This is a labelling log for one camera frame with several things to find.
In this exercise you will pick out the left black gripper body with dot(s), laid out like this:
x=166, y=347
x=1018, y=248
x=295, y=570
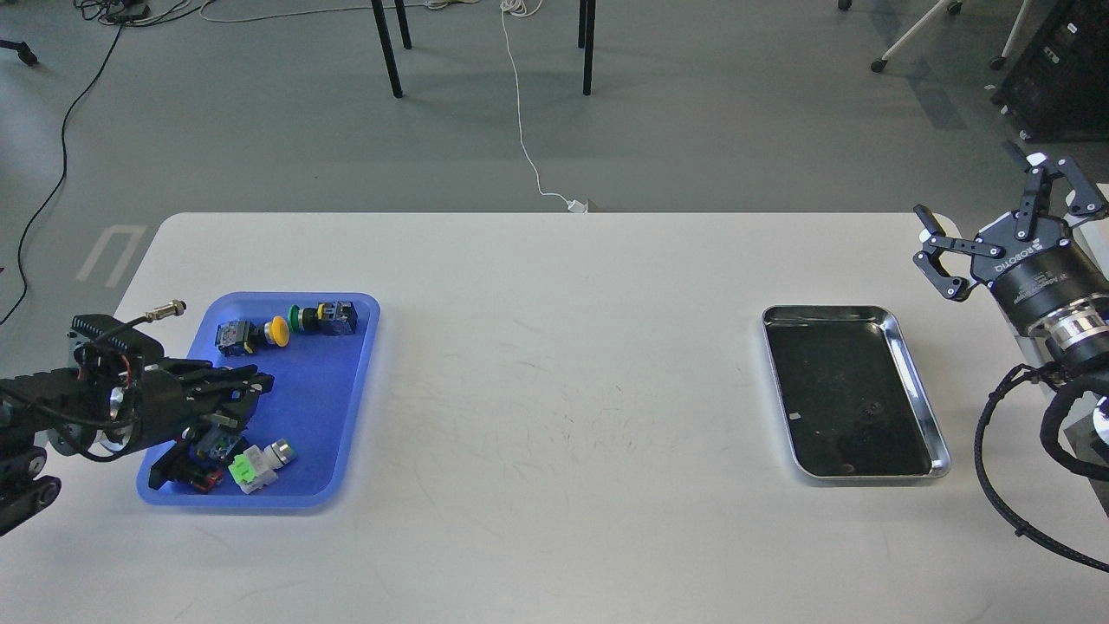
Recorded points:
x=161, y=404

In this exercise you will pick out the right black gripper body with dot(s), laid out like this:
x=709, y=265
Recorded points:
x=1033, y=278

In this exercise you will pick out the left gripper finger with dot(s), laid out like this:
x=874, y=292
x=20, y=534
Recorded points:
x=200, y=379
x=218, y=419

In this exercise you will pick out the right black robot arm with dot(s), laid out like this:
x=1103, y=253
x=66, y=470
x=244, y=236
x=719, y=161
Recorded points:
x=1076, y=339

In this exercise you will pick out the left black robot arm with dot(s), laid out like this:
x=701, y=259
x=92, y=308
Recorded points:
x=118, y=395

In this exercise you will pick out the red emergency stop button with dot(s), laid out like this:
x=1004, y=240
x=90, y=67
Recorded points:
x=198, y=458

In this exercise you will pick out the black equipment cart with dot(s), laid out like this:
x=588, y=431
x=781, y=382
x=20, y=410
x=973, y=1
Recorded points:
x=1057, y=90

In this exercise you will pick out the blue plastic tray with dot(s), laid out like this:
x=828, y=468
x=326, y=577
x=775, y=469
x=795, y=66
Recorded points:
x=314, y=403

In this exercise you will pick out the white chair base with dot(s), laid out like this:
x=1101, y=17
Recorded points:
x=952, y=8

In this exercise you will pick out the silver metal tray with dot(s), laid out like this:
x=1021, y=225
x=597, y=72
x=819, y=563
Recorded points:
x=851, y=398

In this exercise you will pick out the black table leg left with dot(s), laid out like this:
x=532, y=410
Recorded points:
x=385, y=40

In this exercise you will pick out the black table leg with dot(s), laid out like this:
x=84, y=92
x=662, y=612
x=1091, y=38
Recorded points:
x=385, y=40
x=585, y=41

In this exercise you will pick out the black table leg right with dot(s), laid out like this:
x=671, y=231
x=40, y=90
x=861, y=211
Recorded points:
x=585, y=41

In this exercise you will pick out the yellow push button switch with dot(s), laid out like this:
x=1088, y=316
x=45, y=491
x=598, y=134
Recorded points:
x=242, y=337

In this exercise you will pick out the white green selector switch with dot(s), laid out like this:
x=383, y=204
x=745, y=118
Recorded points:
x=256, y=467

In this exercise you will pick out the green push button switch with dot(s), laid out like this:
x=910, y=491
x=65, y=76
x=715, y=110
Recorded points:
x=334, y=318

